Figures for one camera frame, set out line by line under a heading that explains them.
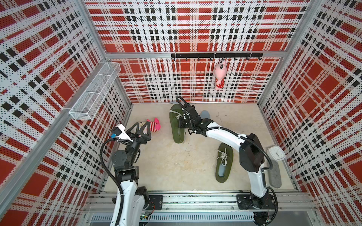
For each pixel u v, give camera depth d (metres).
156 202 0.74
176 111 0.88
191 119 0.67
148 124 0.65
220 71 0.91
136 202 0.59
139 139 0.60
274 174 0.80
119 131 0.58
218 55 0.89
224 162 0.82
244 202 0.73
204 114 1.16
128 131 0.67
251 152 0.50
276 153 0.88
